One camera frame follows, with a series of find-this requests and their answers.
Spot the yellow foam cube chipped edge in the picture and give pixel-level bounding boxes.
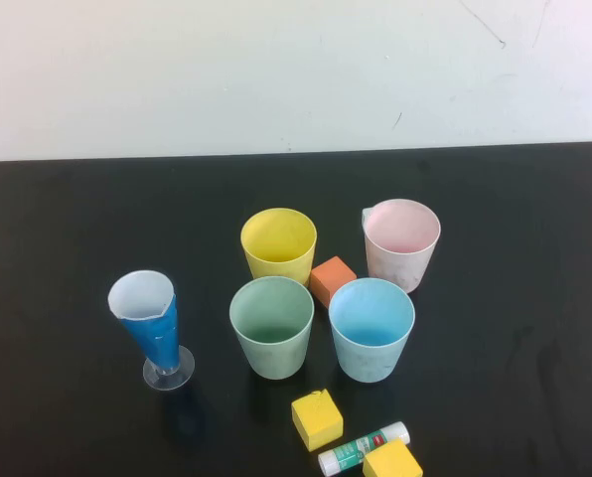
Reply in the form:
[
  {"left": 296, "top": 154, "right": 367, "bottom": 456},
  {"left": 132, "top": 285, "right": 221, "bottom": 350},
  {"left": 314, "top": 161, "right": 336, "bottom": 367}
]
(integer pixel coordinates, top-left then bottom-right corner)
[{"left": 290, "top": 388, "right": 345, "bottom": 453}]

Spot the blue paper-lined conical measuring cup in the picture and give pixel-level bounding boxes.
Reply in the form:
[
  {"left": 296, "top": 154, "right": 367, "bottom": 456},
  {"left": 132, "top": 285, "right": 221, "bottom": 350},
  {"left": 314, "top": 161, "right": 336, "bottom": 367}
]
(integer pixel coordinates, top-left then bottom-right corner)
[{"left": 107, "top": 269, "right": 196, "bottom": 393}]

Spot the light blue plastic cup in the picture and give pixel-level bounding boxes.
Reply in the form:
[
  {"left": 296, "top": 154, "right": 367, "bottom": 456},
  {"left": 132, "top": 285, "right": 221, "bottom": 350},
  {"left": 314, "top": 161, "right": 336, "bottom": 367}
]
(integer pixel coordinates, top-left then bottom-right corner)
[{"left": 328, "top": 277, "right": 416, "bottom": 385}]

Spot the white green glue stick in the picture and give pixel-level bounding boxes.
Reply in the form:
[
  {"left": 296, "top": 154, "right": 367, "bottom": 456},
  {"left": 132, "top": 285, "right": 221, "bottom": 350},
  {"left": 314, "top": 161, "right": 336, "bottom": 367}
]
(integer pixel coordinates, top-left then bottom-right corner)
[{"left": 317, "top": 420, "right": 411, "bottom": 476}]

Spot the yellow foam cube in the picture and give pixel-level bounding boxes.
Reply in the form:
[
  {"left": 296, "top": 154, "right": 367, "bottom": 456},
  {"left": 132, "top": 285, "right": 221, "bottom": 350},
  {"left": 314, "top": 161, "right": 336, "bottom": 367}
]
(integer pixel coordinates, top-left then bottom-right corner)
[{"left": 362, "top": 437, "right": 424, "bottom": 477}]

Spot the orange foam block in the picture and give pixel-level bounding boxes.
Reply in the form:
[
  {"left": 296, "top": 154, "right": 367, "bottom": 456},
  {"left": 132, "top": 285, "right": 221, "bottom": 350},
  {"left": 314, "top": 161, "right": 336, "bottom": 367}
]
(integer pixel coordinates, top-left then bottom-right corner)
[{"left": 309, "top": 255, "right": 358, "bottom": 310}]

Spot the green plastic cup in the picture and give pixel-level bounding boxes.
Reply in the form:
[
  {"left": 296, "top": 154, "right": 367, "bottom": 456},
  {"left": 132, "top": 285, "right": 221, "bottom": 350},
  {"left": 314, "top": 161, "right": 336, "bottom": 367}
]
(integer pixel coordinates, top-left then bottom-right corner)
[{"left": 228, "top": 275, "right": 316, "bottom": 382}]

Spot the yellow plastic cup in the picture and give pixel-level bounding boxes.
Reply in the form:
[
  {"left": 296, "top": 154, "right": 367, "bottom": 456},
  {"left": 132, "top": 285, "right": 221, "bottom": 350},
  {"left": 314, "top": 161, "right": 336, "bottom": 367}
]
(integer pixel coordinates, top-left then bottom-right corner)
[{"left": 239, "top": 207, "right": 318, "bottom": 288}]

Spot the pink plastic cup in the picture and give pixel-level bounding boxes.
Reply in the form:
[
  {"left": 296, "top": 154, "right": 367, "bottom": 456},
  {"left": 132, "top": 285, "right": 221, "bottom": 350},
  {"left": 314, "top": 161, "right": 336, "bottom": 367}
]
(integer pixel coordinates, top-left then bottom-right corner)
[{"left": 363, "top": 198, "right": 442, "bottom": 294}]

